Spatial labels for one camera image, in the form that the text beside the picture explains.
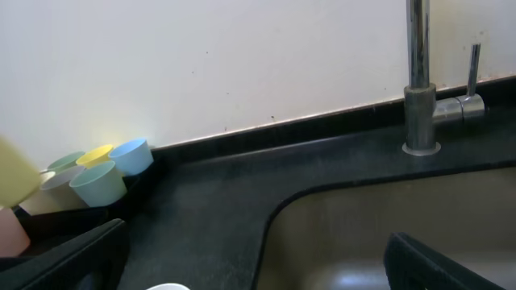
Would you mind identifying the light green cup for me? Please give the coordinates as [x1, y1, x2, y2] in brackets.
[69, 160, 128, 208]

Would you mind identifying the white cup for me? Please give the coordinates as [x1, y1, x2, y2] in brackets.
[146, 283, 191, 290]
[19, 170, 57, 217]

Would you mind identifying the pink cup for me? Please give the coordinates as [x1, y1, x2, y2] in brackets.
[0, 206, 31, 259]

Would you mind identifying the steel tap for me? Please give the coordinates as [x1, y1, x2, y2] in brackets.
[402, 0, 487, 157]

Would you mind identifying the steel sink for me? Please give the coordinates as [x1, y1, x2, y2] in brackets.
[253, 167, 516, 290]

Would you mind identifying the dark green cup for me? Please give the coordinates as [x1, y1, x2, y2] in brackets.
[47, 151, 86, 173]

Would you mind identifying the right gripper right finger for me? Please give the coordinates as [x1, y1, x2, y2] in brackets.
[383, 232, 507, 290]

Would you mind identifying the yellow cup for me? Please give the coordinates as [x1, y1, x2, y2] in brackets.
[0, 135, 42, 209]
[75, 143, 115, 169]

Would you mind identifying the blue cup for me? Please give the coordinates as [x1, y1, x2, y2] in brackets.
[107, 138, 155, 177]

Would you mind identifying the grey cup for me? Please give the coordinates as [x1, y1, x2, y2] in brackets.
[40, 164, 89, 211]

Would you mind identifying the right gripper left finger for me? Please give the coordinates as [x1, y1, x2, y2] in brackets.
[0, 218, 131, 290]

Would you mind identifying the black tray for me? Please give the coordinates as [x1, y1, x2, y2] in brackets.
[106, 155, 164, 221]
[14, 203, 130, 259]

